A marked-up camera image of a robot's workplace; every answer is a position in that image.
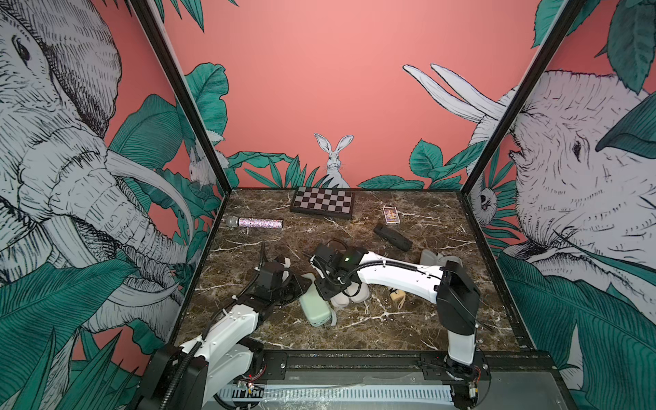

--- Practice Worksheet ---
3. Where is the grey umbrella case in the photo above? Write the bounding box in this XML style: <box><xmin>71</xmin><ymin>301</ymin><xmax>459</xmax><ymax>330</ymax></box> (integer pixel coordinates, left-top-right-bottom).
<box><xmin>420</xmin><ymin>249</ymin><xmax>463</xmax><ymax>267</ymax></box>
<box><xmin>299</xmin><ymin>273</ymin><xmax>337</xmax><ymax>327</ymax></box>

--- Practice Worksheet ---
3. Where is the playing card box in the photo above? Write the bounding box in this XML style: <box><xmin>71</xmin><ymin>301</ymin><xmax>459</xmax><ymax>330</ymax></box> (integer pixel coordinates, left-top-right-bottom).
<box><xmin>383</xmin><ymin>207</ymin><xmax>401</xmax><ymax>225</ymax></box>

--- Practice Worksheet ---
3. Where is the folding chessboard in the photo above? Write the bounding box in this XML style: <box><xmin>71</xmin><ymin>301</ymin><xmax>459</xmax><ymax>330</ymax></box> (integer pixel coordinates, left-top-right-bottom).
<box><xmin>290</xmin><ymin>187</ymin><xmax>355</xmax><ymax>220</ymax></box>

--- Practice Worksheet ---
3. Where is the middle open white umbrella case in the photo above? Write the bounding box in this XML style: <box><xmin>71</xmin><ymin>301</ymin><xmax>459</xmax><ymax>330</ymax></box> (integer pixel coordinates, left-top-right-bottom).
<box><xmin>330</xmin><ymin>282</ymin><xmax>371</xmax><ymax>309</ymax></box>

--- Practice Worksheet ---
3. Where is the glitter purple microphone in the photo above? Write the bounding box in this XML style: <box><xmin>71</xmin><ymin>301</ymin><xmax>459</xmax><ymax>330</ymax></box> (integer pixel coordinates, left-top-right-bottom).
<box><xmin>225</xmin><ymin>215</ymin><xmax>284</xmax><ymax>229</ymax></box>

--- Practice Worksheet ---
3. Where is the black folded umbrella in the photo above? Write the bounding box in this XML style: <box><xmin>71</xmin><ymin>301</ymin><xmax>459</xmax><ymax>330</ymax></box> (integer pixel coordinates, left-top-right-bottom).
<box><xmin>373</xmin><ymin>224</ymin><xmax>413</xmax><ymax>252</ymax></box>

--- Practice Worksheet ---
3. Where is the white slotted cable duct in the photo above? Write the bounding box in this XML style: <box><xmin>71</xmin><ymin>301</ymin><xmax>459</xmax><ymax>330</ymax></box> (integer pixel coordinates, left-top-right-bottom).
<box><xmin>217</xmin><ymin>384</ymin><xmax>454</xmax><ymax>405</ymax></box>

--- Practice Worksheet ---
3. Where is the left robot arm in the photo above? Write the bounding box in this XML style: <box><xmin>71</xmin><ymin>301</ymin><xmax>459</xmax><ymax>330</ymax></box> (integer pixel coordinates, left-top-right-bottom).
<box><xmin>126</xmin><ymin>258</ymin><xmax>313</xmax><ymax>409</ymax></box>

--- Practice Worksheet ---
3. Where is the beige folded umbrella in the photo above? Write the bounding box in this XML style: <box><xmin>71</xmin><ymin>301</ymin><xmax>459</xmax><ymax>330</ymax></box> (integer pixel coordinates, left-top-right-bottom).
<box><xmin>389</xmin><ymin>288</ymin><xmax>407</xmax><ymax>309</ymax></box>

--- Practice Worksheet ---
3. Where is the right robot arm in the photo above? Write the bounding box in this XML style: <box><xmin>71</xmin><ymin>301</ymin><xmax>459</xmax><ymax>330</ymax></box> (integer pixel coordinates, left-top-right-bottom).
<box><xmin>309</xmin><ymin>244</ymin><xmax>482</xmax><ymax>382</ymax></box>

